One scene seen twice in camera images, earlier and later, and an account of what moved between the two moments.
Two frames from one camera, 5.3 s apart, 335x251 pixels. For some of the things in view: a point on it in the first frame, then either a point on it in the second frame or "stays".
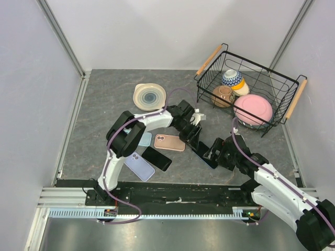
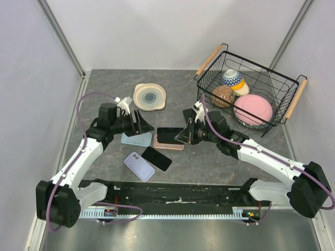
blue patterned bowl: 231,77 stays
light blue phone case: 146,139 stays
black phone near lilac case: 156,158 stays
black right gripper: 219,144 to 183,136
